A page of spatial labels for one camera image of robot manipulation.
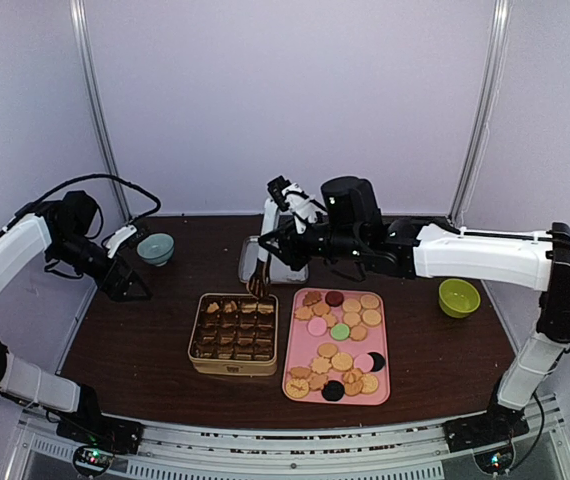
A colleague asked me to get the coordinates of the pink round cookie upper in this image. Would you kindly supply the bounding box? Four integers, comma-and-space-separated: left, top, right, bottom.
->
307, 317, 327, 337

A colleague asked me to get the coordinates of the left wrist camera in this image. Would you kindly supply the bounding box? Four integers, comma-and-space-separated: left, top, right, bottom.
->
103, 223, 149, 259

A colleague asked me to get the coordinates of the pink round cookie lower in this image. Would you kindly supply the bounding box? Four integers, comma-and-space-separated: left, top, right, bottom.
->
354, 353, 374, 373

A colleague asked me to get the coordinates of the right aluminium frame post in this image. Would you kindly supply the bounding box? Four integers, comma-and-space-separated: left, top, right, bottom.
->
449, 0, 512, 226

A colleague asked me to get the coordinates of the brown chocolate round cookie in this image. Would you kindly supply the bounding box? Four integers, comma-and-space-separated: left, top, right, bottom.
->
325, 291, 344, 307

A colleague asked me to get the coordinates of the light blue ceramic bowl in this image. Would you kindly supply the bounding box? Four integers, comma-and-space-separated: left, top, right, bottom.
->
136, 233, 175, 267

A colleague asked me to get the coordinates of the green plastic bowl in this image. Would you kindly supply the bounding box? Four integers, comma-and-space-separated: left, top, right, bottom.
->
438, 278, 481, 319

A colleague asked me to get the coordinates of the clock face round cookie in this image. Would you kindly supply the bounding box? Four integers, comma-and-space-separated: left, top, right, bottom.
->
285, 378, 310, 399

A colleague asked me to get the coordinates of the metal tongs white handle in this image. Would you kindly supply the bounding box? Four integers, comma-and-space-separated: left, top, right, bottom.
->
246, 198, 280, 299

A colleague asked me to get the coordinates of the black sandwich cookie right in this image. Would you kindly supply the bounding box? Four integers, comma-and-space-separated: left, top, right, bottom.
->
369, 352, 386, 372

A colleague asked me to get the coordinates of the black sandwich cookie bottom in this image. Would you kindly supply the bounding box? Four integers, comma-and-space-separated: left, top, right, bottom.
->
321, 380, 345, 402

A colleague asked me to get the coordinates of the pink round cookie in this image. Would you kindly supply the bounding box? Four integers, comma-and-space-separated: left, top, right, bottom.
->
307, 317, 327, 337
354, 353, 374, 373

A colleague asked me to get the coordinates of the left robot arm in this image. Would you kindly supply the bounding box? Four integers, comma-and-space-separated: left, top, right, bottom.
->
0, 190, 151, 444

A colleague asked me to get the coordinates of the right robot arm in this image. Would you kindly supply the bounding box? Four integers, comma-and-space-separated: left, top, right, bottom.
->
249, 176, 570, 442

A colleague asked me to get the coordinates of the swirl butter cookie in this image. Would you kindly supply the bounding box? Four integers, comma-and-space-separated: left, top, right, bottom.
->
342, 368, 363, 384

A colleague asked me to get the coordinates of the green round cookie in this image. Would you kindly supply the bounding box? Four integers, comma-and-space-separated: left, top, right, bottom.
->
330, 323, 350, 341

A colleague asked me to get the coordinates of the black sandwich cookie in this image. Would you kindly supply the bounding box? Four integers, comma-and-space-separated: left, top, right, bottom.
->
369, 352, 386, 372
321, 380, 345, 402

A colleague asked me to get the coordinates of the pink plastic tray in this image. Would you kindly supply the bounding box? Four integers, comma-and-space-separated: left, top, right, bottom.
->
282, 288, 391, 406

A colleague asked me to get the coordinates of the gold cookie tin box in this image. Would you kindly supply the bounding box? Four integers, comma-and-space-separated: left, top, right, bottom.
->
187, 293, 279, 377

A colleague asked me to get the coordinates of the silver tin lid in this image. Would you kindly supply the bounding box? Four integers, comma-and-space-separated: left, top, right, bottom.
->
238, 236, 309, 284

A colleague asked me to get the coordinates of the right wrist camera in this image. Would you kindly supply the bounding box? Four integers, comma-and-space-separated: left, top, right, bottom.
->
261, 176, 327, 235

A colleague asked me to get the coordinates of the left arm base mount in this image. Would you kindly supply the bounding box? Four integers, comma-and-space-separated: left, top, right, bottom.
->
56, 417, 144, 455

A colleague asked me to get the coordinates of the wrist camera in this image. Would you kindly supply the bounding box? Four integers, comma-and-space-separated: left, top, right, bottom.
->
261, 176, 327, 235
103, 223, 149, 259

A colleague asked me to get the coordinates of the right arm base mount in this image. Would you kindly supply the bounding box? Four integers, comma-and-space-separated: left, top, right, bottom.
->
443, 414, 530, 453

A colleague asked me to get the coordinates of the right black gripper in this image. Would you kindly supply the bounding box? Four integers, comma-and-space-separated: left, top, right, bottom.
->
258, 217, 364, 271

